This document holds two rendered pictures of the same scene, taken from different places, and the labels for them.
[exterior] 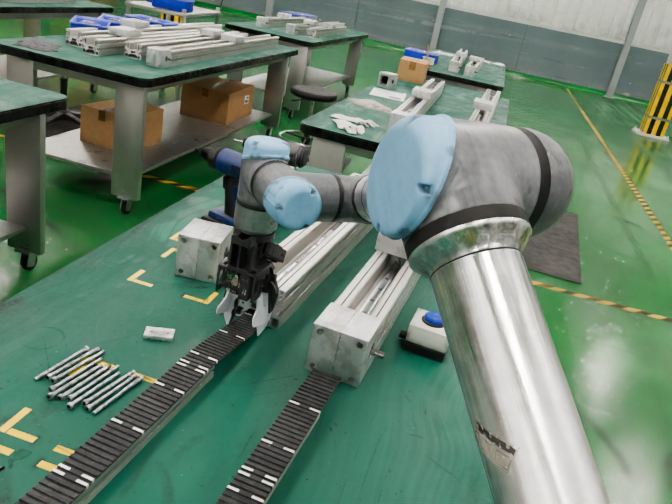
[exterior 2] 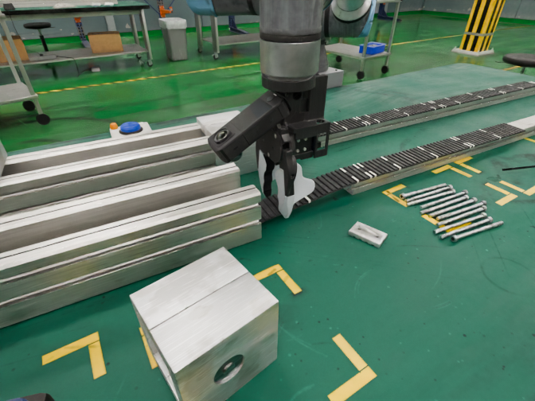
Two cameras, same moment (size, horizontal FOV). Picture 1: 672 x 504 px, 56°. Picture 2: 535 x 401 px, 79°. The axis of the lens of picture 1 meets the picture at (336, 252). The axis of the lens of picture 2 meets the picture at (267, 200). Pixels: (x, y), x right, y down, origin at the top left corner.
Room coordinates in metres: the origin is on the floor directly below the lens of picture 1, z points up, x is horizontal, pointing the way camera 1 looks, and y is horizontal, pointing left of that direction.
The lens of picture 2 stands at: (1.31, 0.45, 1.11)
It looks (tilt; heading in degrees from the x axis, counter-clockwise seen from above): 35 degrees down; 228
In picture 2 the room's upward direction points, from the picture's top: straight up
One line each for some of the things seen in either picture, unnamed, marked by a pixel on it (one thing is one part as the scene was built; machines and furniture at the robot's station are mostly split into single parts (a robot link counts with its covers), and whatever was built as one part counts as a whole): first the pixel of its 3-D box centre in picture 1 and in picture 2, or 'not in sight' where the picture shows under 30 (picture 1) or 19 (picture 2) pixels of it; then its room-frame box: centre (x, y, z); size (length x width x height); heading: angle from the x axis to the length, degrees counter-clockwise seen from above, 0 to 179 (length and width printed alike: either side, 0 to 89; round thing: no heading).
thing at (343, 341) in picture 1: (350, 346); (225, 142); (0.96, -0.06, 0.83); 0.12 x 0.09 x 0.10; 75
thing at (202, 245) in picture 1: (210, 251); (202, 321); (1.23, 0.27, 0.83); 0.11 x 0.10 x 0.10; 87
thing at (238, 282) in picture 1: (248, 260); (291, 118); (0.99, 0.15, 0.94); 0.09 x 0.08 x 0.12; 165
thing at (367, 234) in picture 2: (159, 333); (367, 234); (0.95, 0.28, 0.78); 0.05 x 0.03 x 0.01; 99
